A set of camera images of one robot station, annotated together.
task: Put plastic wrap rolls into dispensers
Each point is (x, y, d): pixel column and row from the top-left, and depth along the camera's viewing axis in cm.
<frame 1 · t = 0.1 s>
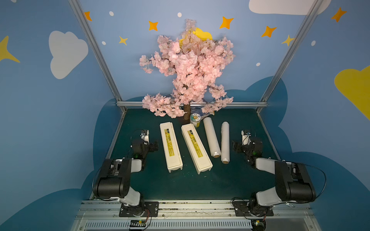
left hand: (150, 137, 95), fingers open
right hand: (242, 139, 96), fingers open
left white wrap dispenser: (171, 147, 90), point 9 cm above the table
right white wrap dispenser: (197, 152, 88), point 9 cm above the table
left plastic wrap roll: (212, 137, 100), point 6 cm above the table
right plastic wrap roll: (225, 142, 100), point 3 cm above the table
small green label can: (195, 119, 107), point 8 cm above the table

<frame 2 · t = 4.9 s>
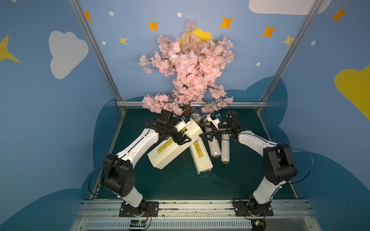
left hand: (186, 132, 84), fingers open
right hand: (203, 128, 85), fingers open
left white wrap dispenser: (161, 155, 80), point 16 cm above the table
the other named things where they were.

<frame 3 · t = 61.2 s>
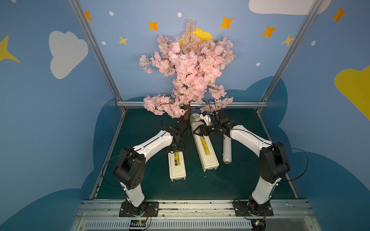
left hand: (178, 147, 89), fingers open
right hand: (199, 130, 88), fingers open
left white wrap dispenser: (177, 165, 83), point 9 cm above the table
right white wrap dispenser: (208, 158, 87), point 8 cm above the table
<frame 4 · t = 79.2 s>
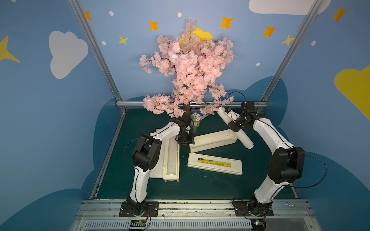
left hand: (192, 141, 95), fingers open
right hand: (235, 121, 92), fingers open
right white wrap dispenser: (212, 140, 103), point 2 cm above the table
right plastic wrap roll: (242, 135, 91), point 15 cm above the table
white dispenser lid 2: (215, 163, 90), point 4 cm above the table
